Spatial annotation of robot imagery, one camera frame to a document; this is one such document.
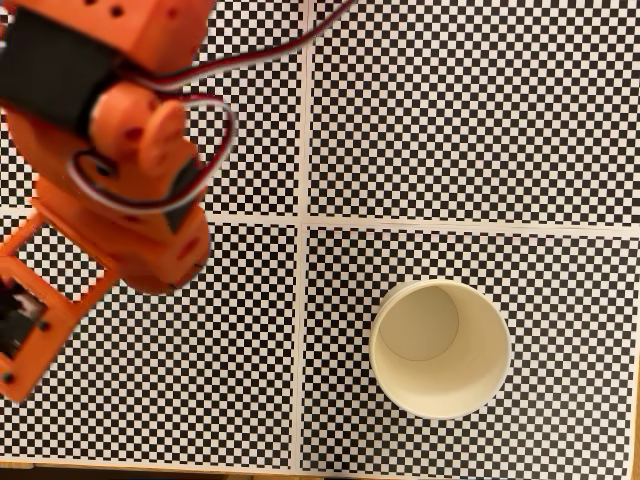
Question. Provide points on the cream paper cup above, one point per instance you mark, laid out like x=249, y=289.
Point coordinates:
x=450, y=360

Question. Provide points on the orange camera mount with board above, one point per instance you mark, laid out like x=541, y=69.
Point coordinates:
x=55, y=320

